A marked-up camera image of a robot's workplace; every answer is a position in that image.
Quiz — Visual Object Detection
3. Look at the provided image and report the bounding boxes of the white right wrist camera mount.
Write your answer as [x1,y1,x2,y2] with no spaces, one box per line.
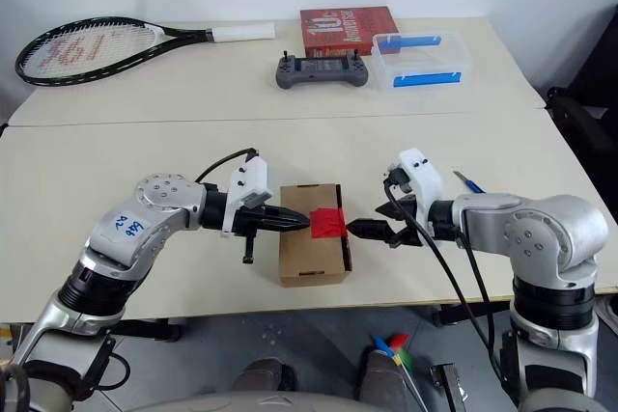
[383,147,444,234]

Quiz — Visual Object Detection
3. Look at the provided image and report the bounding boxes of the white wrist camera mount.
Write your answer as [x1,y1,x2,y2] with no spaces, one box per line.
[220,156,272,238]
[383,147,444,234]

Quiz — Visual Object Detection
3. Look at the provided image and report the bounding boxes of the dark rounded shape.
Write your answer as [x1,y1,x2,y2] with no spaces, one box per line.
[361,351,411,412]
[234,358,295,403]

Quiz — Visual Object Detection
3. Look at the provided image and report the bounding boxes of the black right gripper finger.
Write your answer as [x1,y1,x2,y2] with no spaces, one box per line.
[375,199,411,220]
[348,219,393,240]

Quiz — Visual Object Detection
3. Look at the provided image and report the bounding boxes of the black tennis racket white grip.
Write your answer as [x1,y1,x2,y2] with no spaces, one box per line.
[14,17,277,88]

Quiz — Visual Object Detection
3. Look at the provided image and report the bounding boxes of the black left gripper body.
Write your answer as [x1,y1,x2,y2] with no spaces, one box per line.
[231,206,274,264]

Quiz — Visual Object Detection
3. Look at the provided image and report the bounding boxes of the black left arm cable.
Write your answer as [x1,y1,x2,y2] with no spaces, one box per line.
[195,147,262,184]

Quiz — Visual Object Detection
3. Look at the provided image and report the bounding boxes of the brown cardboard box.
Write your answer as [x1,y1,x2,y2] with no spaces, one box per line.
[278,182,353,288]

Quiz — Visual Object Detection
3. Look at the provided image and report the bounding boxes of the red anniversary book box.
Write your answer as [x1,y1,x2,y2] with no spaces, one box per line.
[298,6,400,59]

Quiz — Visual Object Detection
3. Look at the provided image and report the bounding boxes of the grey handheld remote controller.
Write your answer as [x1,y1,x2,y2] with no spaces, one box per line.
[274,49,372,90]

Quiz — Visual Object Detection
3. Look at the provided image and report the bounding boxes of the clear plastic container blue strips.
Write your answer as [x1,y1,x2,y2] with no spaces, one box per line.
[370,31,474,95]

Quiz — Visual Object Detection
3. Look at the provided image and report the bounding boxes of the grey metal bracket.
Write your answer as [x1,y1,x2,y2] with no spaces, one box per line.
[429,364,469,412]

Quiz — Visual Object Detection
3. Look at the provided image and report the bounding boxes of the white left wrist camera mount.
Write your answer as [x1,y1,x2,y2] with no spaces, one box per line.
[220,156,272,238]

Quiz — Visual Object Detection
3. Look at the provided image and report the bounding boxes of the multicolour toy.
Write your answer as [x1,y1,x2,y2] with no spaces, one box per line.
[370,333,414,372]

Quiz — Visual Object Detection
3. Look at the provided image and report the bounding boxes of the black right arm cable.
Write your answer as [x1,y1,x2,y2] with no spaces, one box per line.
[383,168,506,387]

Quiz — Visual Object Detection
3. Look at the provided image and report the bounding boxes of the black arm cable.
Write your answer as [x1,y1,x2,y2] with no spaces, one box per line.
[383,168,506,387]
[195,147,262,184]

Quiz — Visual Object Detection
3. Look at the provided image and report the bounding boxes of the grey curved robot torso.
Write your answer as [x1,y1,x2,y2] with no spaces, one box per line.
[163,390,368,412]

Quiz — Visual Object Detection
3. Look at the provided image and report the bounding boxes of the red tape patch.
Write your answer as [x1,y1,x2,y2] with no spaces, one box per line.
[308,207,350,240]

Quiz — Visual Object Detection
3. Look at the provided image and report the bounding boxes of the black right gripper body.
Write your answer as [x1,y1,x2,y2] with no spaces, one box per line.
[388,194,431,249]

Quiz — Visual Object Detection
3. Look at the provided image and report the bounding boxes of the black office chair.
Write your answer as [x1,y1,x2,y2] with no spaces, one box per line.
[545,4,618,220]

